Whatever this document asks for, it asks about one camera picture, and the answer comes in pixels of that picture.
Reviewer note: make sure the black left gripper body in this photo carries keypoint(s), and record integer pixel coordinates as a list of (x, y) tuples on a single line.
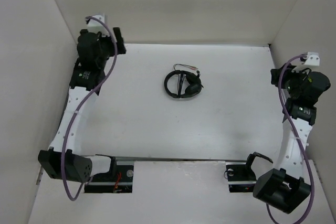
[(109, 46)]

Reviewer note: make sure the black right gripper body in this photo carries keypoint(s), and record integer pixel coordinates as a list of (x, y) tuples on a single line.
[(290, 80)]

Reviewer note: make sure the black headset with microphone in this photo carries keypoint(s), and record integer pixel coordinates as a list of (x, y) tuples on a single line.
[(188, 85)]

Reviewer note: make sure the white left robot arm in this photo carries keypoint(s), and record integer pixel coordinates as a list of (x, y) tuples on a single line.
[(64, 153)]

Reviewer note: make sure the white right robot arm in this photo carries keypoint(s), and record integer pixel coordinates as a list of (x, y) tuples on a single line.
[(283, 187)]

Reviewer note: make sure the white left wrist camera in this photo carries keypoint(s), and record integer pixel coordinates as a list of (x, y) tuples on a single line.
[(94, 26)]

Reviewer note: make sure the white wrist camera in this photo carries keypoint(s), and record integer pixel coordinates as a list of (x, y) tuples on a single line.
[(94, 26), (308, 60)]

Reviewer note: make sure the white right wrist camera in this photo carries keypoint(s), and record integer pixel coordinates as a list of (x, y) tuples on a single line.
[(308, 60)]

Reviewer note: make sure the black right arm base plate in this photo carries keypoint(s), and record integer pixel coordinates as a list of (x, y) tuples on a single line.
[(241, 179)]

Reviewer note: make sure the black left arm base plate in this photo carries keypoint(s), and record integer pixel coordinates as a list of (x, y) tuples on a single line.
[(119, 182)]

